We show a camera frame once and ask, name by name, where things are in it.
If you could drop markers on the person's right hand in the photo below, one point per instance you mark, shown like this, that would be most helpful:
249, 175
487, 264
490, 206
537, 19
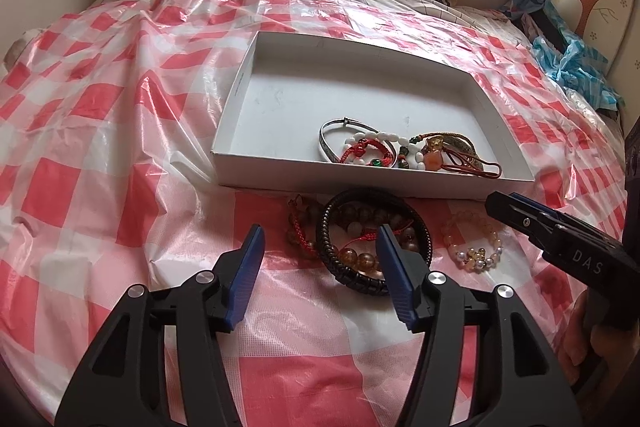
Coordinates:
580, 332

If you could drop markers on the silver bangle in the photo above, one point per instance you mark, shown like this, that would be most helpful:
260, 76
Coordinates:
326, 147

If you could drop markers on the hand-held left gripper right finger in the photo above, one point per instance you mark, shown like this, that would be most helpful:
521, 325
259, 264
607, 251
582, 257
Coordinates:
395, 277

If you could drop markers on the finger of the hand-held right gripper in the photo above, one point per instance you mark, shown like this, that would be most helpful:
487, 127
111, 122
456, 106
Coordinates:
547, 213
520, 219

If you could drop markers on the blue striped plastic bag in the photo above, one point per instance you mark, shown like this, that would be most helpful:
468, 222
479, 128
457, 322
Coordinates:
565, 62

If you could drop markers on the red checkered plastic sheet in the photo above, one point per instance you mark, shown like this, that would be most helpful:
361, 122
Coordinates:
100, 187

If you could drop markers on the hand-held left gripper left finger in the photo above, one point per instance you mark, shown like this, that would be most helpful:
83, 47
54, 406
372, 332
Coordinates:
245, 277

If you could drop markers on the white cardboard box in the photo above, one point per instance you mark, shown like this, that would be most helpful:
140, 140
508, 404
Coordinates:
310, 97

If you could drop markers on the pile of dark clothes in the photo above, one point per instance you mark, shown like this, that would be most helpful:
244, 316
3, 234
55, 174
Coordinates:
545, 19

